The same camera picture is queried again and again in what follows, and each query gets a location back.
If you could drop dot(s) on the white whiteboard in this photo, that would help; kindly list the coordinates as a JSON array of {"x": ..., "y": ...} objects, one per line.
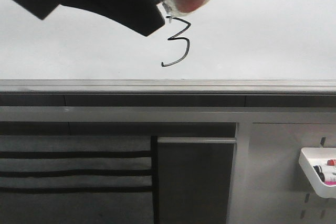
[{"x": 230, "y": 39}]

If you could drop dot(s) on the dark grey cabinet panel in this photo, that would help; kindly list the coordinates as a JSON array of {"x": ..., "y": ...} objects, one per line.
[{"x": 194, "y": 179}]

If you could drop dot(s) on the grey slatted panel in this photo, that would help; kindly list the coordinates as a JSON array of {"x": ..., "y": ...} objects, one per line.
[{"x": 78, "y": 179}]

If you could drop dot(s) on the white plastic marker bin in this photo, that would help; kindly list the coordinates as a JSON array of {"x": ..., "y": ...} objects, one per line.
[{"x": 310, "y": 157}]

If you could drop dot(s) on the black capped marker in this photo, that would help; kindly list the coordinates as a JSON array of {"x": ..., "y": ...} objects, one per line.
[{"x": 324, "y": 169}]

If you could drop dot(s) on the red capped marker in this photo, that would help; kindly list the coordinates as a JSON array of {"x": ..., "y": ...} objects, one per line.
[{"x": 331, "y": 162}]

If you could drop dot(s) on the grey pegboard panel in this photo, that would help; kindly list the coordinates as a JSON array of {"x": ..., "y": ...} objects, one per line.
[{"x": 272, "y": 188}]

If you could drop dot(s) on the pink capped marker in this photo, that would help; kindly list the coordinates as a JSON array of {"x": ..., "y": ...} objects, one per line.
[{"x": 327, "y": 178}]

